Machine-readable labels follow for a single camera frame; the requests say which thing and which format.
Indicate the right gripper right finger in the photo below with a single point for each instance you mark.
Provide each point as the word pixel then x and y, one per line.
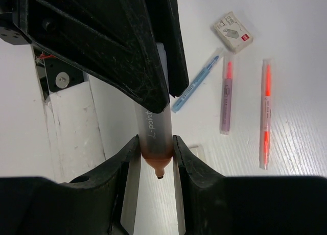
pixel 210 203

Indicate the thin blue pen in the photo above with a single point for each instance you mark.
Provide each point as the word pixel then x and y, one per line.
pixel 212 61

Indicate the thin pink purple pen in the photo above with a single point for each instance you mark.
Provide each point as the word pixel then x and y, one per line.
pixel 226 100

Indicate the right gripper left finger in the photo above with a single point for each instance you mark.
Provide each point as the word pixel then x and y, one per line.
pixel 101 201

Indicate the thin orange pen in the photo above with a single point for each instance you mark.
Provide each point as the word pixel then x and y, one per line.
pixel 266 106

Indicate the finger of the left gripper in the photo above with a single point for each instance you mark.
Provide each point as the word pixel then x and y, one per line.
pixel 111 40
pixel 164 17

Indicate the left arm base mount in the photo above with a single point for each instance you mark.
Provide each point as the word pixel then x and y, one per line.
pixel 54 74

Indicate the grey marker orange tip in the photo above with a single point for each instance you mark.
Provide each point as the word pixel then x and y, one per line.
pixel 155 137

